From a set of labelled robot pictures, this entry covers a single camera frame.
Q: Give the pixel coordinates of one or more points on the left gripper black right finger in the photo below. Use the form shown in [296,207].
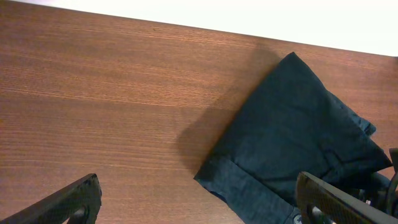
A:
[320,202]

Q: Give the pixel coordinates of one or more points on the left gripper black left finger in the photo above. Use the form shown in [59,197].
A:
[79,202]

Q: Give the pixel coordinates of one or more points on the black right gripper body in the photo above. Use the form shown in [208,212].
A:
[378,191]

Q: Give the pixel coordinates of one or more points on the navy blue shorts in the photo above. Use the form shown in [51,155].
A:
[290,124]

